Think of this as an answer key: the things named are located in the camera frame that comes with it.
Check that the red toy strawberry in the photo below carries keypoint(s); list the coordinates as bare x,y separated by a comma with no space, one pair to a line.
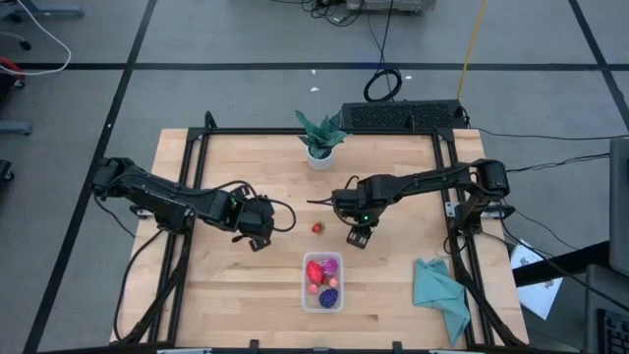
318,228

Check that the clear plastic tupperware container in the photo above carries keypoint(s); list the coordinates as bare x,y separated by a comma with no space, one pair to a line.
314,306

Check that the grey monitor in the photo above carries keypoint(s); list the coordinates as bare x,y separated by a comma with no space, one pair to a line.
620,206

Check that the dark purple toy grape bunch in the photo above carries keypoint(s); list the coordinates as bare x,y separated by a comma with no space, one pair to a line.
328,298

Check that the teal cloth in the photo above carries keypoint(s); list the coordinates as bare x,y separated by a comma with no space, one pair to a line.
440,297

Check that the black floor object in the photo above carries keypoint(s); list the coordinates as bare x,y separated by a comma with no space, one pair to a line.
5,170

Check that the grey chair base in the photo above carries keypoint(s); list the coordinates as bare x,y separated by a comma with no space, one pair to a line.
49,11

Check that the black desk bar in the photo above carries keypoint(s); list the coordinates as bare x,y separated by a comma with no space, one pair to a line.
565,263

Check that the black caster wheel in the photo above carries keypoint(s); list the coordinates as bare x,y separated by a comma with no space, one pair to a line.
24,45

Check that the grey furniture leg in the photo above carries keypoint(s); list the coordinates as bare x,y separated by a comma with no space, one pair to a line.
15,128

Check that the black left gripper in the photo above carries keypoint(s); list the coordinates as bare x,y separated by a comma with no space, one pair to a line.
258,216

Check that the white printed paper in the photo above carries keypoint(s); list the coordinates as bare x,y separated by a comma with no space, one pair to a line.
535,295

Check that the red object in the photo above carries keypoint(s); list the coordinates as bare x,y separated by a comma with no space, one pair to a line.
7,66

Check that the black keyboard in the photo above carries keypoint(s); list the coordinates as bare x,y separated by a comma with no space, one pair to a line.
403,115
614,334

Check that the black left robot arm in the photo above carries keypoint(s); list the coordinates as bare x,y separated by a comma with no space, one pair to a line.
157,194

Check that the grey mounting bracket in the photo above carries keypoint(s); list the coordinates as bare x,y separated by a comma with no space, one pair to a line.
452,209
141,213

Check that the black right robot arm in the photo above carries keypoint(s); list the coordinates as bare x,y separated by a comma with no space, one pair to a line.
432,179

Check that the green plant in white pot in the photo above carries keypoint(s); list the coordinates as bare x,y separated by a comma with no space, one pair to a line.
320,140

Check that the grey equipment box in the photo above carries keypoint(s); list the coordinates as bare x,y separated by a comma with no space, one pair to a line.
390,5

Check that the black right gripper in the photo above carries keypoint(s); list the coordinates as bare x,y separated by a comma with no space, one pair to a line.
356,206

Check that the grey desk surface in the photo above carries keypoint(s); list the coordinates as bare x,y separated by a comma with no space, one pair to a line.
607,290

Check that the black aluminium table frame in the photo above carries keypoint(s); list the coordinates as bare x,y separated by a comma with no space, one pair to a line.
319,131

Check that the red ridged toy fruit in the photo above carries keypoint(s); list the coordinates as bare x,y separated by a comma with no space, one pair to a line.
314,272

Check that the black table edge clamp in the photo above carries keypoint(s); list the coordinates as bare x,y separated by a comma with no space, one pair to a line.
253,344
397,346

